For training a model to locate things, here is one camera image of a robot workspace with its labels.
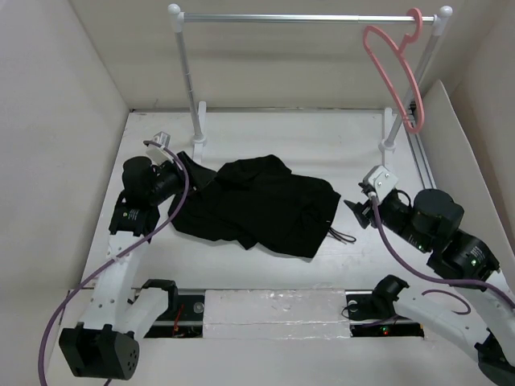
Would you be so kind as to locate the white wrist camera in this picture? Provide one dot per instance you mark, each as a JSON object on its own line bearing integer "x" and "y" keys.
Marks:
{"x": 380, "y": 181}
{"x": 157, "y": 152}

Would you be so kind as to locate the aluminium rail right side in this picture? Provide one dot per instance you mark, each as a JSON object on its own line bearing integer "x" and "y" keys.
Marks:
{"x": 421, "y": 161}

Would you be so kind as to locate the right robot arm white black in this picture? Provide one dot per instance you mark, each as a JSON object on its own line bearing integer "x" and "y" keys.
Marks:
{"x": 430, "y": 223}

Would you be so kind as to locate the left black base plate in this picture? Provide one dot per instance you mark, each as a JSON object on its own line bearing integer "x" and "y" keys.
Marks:
{"x": 184, "y": 317}

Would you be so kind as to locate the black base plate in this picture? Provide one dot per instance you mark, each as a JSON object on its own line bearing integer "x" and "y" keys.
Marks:
{"x": 367, "y": 320}
{"x": 184, "y": 317}

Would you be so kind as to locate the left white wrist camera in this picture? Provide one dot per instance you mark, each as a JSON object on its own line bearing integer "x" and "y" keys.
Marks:
{"x": 157, "y": 152}

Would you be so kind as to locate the white metal clothes rack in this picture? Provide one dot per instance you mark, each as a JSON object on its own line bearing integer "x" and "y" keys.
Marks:
{"x": 225, "y": 57}

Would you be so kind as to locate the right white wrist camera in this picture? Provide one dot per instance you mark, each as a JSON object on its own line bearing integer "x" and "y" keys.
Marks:
{"x": 380, "y": 181}

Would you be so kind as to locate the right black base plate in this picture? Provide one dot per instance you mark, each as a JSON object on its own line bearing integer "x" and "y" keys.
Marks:
{"x": 367, "y": 320}

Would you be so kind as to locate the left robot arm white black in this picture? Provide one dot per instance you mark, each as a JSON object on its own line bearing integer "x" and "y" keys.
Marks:
{"x": 104, "y": 344}

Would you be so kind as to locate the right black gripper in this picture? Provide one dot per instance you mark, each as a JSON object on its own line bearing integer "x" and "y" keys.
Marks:
{"x": 362, "y": 211}

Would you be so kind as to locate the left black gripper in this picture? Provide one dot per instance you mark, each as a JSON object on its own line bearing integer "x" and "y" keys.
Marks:
{"x": 176, "y": 170}

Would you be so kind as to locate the black trousers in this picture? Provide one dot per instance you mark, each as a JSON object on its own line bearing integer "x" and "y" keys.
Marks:
{"x": 261, "y": 201}

